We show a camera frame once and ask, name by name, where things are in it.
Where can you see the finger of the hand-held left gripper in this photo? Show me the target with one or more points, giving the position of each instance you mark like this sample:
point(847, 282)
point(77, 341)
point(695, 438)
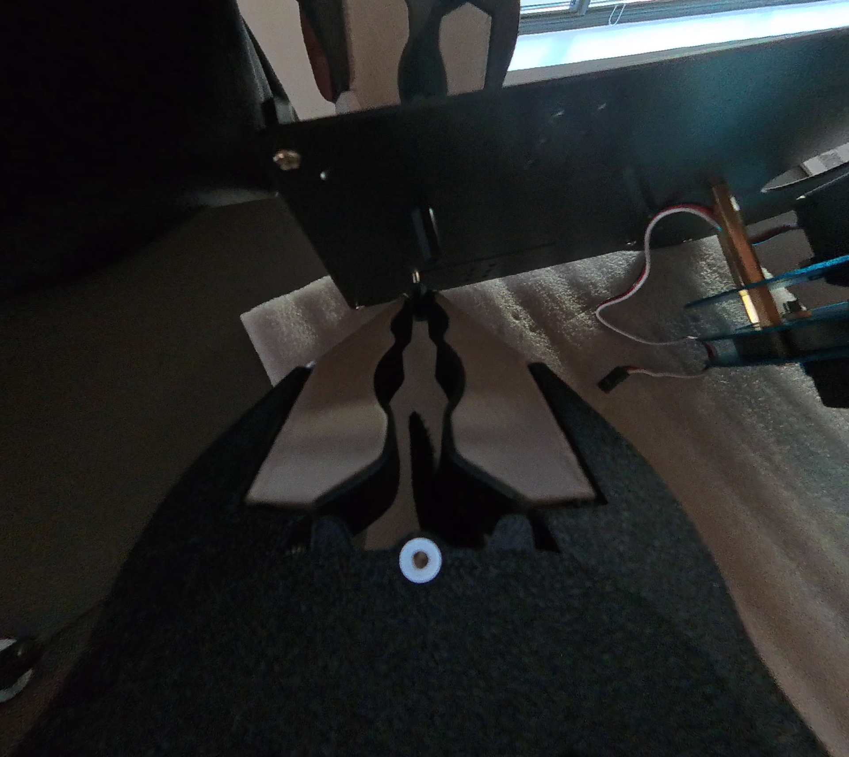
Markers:
point(371, 27)
point(467, 50)

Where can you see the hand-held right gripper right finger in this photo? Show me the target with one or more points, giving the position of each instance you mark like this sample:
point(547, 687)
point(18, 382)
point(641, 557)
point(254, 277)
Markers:
point(517, 438)

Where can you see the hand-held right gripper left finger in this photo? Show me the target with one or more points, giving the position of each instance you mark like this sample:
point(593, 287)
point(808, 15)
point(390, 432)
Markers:
point(325, 438)

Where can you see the blue toy robot arm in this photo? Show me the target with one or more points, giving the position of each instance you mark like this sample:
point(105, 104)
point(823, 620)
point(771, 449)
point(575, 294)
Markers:
point(497, 173)

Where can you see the silver machine screw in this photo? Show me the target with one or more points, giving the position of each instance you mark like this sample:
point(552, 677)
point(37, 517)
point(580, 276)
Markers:
point(417, 286)

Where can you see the dark grey desk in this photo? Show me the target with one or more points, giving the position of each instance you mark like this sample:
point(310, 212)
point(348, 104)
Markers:
point(132, 372)

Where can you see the person's left hand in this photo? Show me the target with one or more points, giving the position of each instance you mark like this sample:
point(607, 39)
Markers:
point(317, 60)

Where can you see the white foam sheet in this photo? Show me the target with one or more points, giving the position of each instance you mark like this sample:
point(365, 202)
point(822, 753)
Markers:
point(696, 472)

